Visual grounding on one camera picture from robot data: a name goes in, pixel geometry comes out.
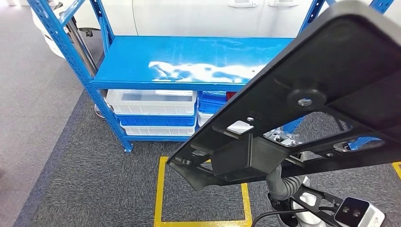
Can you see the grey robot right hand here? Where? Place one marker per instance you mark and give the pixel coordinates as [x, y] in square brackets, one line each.
[275, 185]

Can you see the black plastic plate bracket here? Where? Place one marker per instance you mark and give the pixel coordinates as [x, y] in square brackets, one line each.
[329, 69]

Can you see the red plastic item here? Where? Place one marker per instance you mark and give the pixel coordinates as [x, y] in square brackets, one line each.
[230, 95]

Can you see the blue plastic bin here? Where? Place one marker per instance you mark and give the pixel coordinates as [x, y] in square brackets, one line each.
[156, 120]
[210, 103]

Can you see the yellow floor tape square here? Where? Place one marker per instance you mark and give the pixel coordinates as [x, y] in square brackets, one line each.
[397, 170]
[159, 194]

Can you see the white car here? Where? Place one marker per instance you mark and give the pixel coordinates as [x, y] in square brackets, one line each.
[194, 18]

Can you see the metal stand pole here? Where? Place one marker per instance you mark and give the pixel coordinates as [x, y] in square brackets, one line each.
[83, 53]

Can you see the black camera bracket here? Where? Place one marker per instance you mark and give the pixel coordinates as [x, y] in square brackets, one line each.
[327, 200]

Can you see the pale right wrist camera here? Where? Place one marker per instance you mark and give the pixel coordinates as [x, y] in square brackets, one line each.
[357, 213]

